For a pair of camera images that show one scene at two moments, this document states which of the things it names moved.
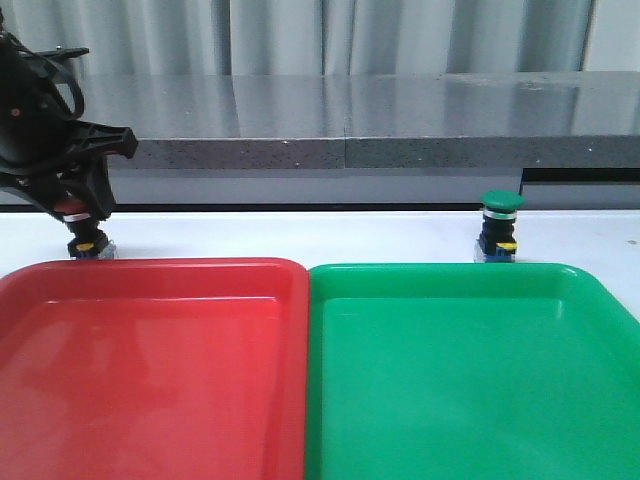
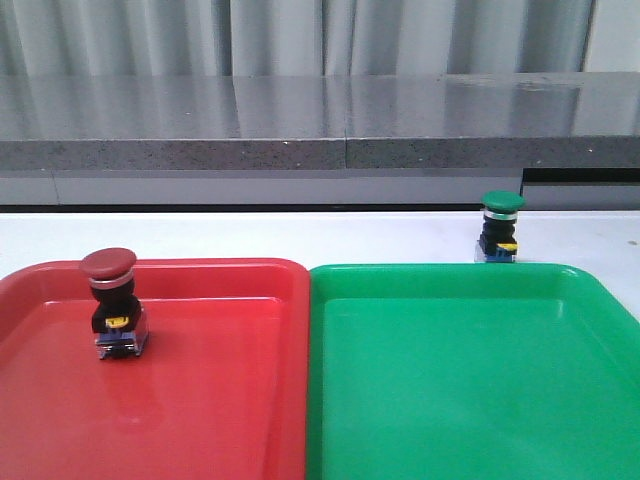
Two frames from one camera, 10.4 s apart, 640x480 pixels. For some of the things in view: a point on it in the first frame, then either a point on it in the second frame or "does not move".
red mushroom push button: (88, 241) to (119, 318)
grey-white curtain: (290, 37) does not move
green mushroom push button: (496, 242) does not move
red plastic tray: (155, 369) does not move
